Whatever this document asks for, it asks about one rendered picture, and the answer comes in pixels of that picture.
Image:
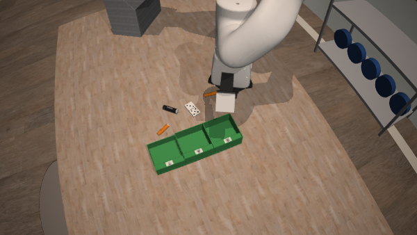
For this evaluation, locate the green three-compartment tray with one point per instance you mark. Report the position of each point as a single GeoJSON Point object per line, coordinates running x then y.
{"type": "Point", "coordinates": [205, 139]}

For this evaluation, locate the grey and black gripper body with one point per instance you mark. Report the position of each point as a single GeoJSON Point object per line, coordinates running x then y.
{"type": "Point", "coordinates": [242, 75]}

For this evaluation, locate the white domino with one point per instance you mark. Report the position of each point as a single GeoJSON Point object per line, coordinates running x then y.
{"type": "Point", "coordinates": [192, 109]}

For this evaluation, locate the black aa battery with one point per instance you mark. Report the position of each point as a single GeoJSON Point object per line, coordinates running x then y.
{"type": "Point", "coordinates": [170, 109]}

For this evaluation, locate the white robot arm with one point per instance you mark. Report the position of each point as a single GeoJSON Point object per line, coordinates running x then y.
{"type": "Point", "coordinates": [246, 32]}

